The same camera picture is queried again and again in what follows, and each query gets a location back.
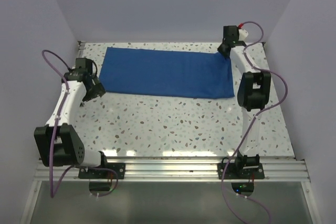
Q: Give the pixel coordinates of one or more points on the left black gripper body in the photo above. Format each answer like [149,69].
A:
[94,91]

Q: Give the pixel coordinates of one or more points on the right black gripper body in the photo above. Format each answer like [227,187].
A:
[219,49]

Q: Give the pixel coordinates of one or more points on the blue surgical cloth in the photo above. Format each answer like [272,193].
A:
[167,73]

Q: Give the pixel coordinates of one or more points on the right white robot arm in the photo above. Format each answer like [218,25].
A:
[252,95]

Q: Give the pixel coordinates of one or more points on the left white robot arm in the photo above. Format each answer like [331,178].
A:
[58,142]

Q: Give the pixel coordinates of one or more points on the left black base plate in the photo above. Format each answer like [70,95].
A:
[111,171]

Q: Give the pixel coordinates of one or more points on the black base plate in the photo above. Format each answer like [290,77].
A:
[233,172]
[111,171]

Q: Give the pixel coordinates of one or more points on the aluminium front rail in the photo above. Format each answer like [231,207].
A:
[204,169]

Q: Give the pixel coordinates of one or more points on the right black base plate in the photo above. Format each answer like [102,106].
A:
[233,172]

